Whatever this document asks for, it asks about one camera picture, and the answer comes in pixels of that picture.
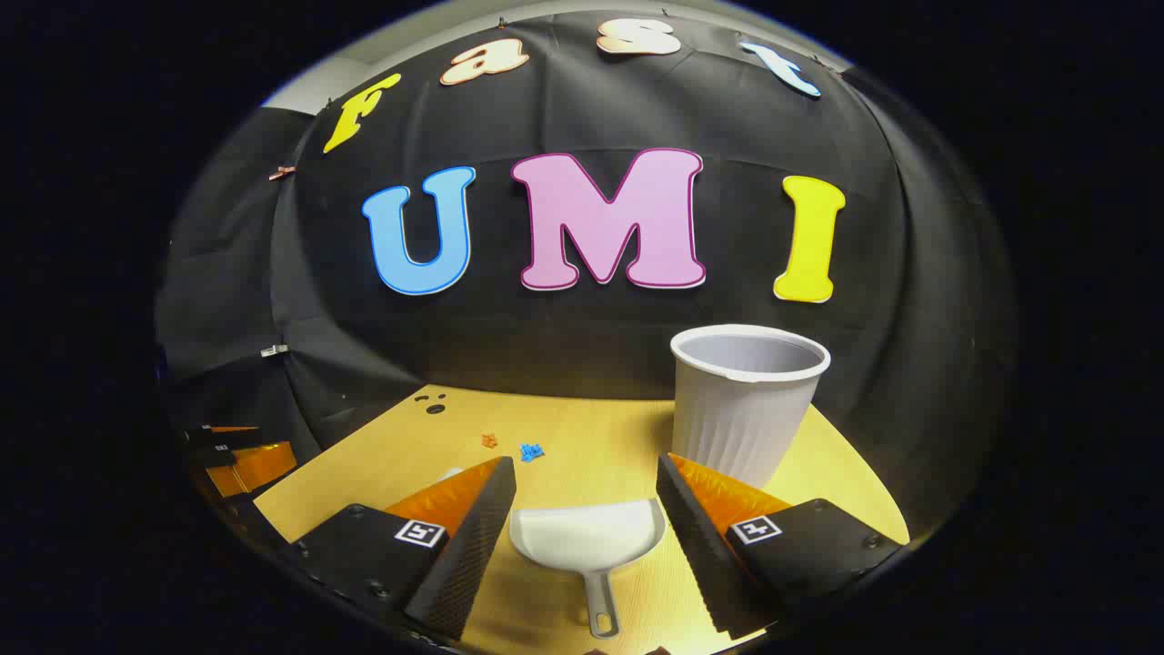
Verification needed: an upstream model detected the white plastic dustpan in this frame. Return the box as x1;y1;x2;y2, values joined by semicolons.
507;498;667;640

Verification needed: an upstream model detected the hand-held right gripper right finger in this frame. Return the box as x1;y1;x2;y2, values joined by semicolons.
655;452;910;642

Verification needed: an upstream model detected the white ribbed garbage bin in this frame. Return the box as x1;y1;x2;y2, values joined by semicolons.
669;324;832;492

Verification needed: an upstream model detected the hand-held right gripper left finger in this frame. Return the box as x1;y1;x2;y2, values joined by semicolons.
277;455;517;642

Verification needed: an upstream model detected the wooden desktop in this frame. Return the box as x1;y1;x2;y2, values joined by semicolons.
253;384;912;655

